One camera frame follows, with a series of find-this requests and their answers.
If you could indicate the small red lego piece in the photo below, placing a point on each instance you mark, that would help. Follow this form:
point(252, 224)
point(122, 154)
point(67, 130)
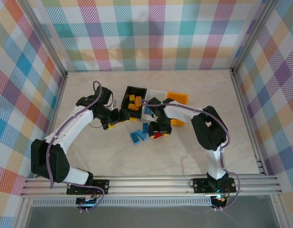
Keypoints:
point(157, 136)

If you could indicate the aluminium frame post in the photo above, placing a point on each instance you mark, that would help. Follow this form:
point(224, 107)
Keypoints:
point(254, 35)
point(45, 40)

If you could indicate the small yellow lego brick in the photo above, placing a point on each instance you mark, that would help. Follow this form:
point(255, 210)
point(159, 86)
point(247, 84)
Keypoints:
point(138, 100)

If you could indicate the black plastic container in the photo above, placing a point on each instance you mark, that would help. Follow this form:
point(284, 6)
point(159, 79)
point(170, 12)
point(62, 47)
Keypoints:
point(126, 95)

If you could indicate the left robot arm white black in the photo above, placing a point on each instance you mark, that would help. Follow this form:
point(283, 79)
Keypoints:
point(70, 128)

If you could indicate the aluminium frame side rail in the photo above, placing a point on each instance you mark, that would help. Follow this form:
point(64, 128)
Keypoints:
point(246, 114)
point(58, 99)

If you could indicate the yellow plastic container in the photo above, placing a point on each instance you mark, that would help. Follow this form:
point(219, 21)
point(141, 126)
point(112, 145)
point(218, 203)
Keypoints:
point(178, 97)

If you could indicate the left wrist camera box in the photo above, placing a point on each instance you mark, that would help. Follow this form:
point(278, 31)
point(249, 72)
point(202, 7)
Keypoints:
point(106, 96)

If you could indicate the white plastic container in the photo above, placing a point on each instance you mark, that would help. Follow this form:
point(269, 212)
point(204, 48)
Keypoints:
point(158, 93)

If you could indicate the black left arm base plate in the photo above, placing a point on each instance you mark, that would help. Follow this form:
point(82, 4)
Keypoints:
point(101, 186)

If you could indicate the aluminium mounting rail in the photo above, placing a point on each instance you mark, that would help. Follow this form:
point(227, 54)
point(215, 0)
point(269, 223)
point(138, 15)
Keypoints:
point(148, 184)

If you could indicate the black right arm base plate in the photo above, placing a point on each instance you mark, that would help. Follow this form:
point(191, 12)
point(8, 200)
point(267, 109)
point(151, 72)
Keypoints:
point(201, 185)

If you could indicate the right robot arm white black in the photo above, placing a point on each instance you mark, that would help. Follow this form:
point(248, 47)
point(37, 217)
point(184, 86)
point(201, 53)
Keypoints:
point(182, 114)

